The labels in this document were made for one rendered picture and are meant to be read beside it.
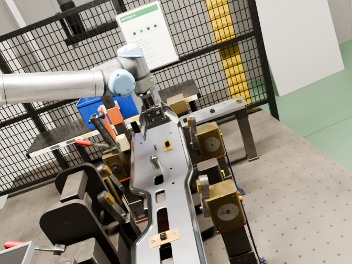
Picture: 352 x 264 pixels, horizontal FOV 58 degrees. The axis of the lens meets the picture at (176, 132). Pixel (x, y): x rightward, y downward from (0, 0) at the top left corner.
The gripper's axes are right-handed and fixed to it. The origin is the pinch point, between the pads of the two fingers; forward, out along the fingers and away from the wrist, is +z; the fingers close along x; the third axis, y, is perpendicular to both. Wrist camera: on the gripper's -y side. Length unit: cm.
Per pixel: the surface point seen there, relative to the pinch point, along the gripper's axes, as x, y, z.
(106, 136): -19.9, 1.8, -7.4
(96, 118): -20.2, 1.3, -15.4
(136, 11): 4, -54, -38
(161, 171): -3.7, 16.2, 5.4
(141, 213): -20.9, 2.6, 30.9
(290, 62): 128, -208, 75
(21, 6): -105, -231, -61
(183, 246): 0, 51, 5
